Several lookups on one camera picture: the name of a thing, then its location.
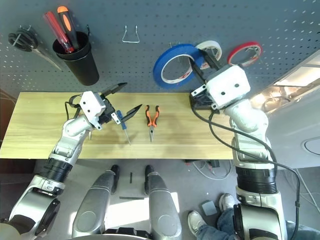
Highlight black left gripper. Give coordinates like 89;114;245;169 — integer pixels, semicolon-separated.
98;82;143;126

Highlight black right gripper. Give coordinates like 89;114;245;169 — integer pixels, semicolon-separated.
190;48;222;106

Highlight blue-handled screwdriver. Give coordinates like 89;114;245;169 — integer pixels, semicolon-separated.
116;109;132;145

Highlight orange and black pliers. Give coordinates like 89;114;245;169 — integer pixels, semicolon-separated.
145;104;160;143

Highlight blue tape roll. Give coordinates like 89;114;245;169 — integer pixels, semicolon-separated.
152;43;205;88

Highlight grey perforated pegboard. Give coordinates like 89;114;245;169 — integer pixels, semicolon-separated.
0;0;320;95

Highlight white tape roll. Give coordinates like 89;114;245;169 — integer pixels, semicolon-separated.
194;40;223;70

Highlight red tape roll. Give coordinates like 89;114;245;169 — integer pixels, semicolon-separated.
226;41;263;68

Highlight black plastic tool case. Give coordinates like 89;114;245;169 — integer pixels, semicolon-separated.
189;96;223;113

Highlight black plastic cup holder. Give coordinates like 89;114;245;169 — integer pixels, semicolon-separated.
51;31;100;86

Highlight black left robot foot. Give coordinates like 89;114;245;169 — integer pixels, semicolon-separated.
110;164;120;195

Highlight black robot foot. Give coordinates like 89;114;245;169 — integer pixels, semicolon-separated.
110;164;120;195
144;164;154;195

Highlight black right robot foot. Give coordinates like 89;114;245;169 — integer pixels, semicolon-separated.
144;164;154;195

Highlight orange and black screwdriver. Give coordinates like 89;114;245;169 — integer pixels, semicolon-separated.
56;6;81;50

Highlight silver left robot leg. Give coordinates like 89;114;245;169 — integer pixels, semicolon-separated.
71;169;118;238

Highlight silver robot leg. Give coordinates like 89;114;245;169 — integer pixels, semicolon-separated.
71;169;118;238
144;172;183;240

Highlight silver right robot leg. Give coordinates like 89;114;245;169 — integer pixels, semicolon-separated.
144;172;183;240

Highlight white side table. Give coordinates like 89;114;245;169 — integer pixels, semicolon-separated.
262;107;320;171

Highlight black robot waist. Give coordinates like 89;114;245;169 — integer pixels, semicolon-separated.
103;226;152;240

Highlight grey foot pedal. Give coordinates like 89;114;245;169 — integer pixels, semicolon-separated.
200;199;217;216

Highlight white sneaker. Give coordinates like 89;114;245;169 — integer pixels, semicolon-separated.
187;210;208;237
218;193;236;213

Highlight blue jeans leg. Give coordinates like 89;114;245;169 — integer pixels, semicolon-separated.
197;207;238;240

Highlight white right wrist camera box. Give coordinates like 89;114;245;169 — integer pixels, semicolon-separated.
205;65;252;110

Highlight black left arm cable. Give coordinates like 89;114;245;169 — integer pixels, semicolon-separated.
64;94;83;121

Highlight wire pliers holder hook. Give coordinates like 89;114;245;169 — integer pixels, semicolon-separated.
121;24;140;44

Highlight aluminium profile frame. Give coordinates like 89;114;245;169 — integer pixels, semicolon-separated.
249;49;320;111

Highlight red transparent-handled screwdriver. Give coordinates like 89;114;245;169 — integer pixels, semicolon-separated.
43;11;75;54

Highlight white floor cables bundle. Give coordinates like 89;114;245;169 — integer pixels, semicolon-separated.
191;159;232;180
287;169;320;208

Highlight black-handled scissors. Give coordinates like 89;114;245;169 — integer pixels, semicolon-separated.
7;27;62;71

